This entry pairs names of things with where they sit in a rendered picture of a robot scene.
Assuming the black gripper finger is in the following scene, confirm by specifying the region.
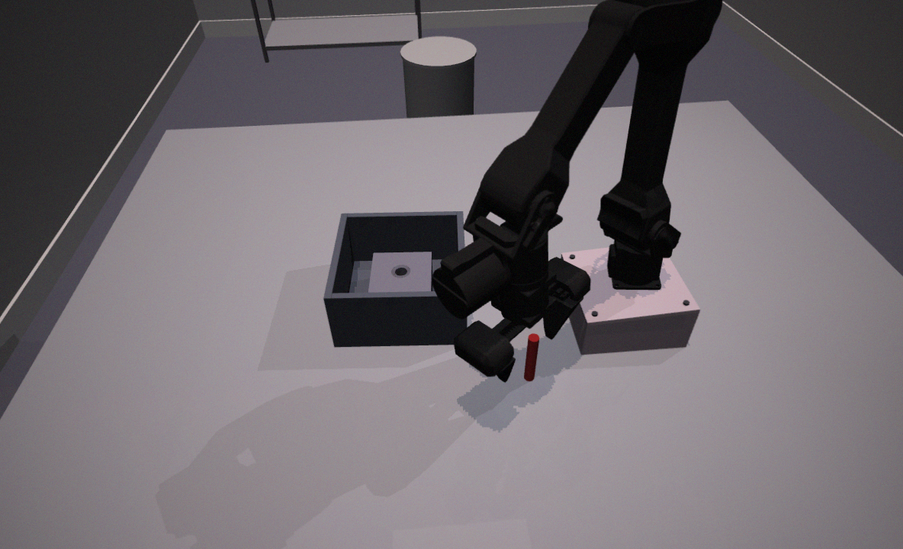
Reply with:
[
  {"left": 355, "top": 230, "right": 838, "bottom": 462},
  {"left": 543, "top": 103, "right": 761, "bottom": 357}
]
[
  {"left": 497, "top": 357, "right": 516, "bottom": 383},
  {"left": 543, "top": 296, "right": 583, "bottom": 339}
]

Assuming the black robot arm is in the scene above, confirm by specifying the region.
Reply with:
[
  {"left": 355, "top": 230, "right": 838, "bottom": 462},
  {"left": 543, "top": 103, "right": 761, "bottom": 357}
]
[{"left": 432, "top": 0, "right": 722, "bottom": 319}]

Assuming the red peg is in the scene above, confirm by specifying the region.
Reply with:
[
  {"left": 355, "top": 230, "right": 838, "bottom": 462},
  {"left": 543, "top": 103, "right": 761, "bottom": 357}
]
[{"left": 524, "top": 333, "right": 539, "bottom": 381}]

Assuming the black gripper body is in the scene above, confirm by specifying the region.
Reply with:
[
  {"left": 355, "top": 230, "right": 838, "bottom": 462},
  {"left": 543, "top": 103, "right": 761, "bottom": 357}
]
[{"left": 454, "top": 257, "right": 590, "bottom": 377}]

